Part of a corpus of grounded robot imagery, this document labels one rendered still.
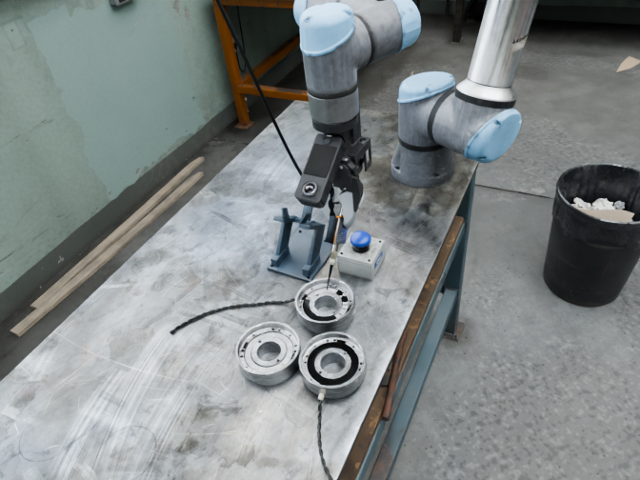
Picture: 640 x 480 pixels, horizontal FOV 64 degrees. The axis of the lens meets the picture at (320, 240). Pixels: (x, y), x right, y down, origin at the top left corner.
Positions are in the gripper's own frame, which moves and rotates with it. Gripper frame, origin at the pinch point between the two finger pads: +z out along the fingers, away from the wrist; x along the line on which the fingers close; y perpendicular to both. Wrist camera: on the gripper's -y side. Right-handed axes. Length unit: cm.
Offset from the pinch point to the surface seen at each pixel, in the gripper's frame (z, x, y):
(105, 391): 12.9, 24.3, -39.4
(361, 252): 8.5, -2.7, 2.7
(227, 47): 43, 154, 159
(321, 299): 11.0, 0.0, -8.8
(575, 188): 59, -35, 111
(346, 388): 9.8, -12.5, -23.8
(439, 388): 93, -12, 34
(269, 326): 9.7, 4.7, -18.6
